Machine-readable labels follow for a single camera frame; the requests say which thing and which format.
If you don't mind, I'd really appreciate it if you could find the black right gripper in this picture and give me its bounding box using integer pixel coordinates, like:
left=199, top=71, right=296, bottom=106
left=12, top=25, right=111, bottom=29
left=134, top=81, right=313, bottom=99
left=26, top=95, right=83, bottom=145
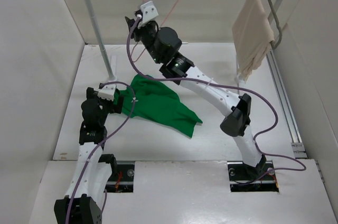
left=125, top=16, right=162, bottom=65

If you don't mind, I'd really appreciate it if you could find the green t shirt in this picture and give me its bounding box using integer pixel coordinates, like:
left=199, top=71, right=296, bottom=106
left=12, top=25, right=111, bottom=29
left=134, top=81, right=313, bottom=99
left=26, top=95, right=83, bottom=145
left=115, top=74, right=203, bottom=138

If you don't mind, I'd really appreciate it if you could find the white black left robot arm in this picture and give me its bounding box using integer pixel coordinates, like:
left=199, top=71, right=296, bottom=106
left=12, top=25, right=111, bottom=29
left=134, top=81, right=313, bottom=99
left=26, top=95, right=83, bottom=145
left=54, top=84, right=124, bottom=223

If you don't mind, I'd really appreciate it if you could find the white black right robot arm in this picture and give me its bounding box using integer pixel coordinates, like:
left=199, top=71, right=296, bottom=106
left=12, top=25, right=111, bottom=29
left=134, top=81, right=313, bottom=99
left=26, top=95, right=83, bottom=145
left=125, top=11, right=266, bottom=179

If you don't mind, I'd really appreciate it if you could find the grey hanger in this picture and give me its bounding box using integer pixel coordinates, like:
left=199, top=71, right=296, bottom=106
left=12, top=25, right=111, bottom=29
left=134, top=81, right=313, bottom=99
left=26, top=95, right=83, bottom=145
left=267, top=0, right=283, bottom=50

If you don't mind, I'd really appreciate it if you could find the beige hanging cloth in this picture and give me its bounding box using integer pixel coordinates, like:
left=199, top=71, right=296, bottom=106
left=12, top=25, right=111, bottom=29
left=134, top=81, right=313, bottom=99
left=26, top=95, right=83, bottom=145
left=232, top=0, right=275, bottom=82

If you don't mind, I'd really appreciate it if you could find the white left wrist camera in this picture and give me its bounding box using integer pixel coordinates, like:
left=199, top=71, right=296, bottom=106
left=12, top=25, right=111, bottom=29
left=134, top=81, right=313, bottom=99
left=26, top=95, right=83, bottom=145
left=97, top=81, right=116, bottom=101

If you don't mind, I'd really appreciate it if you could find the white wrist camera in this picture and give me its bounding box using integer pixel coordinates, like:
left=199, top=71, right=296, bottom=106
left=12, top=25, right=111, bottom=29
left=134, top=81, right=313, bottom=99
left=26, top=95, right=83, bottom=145
left=138, top=1, right=159, bottom=29
left=97, top=81, right=116, bottom=101

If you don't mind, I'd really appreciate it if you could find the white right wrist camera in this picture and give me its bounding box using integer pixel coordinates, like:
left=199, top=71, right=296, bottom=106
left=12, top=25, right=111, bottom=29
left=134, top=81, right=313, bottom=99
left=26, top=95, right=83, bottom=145
left=138, top=1, right=159, bottom=29

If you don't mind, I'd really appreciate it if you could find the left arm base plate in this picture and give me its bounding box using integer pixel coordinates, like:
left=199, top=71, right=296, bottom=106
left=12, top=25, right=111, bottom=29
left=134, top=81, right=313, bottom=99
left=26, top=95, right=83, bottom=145
left=105, top=161, right=135, bottom=193

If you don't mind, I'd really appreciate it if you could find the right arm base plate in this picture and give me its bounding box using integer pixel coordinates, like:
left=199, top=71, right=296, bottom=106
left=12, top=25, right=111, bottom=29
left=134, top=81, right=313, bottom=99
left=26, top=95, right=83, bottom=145
left=227, top=161, right=279, bottom=192

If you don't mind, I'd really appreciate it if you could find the aluminium rail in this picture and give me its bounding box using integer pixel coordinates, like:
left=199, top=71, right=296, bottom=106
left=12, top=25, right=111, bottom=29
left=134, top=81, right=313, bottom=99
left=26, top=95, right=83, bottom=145
left=267, top=51, right=308, bottom=159

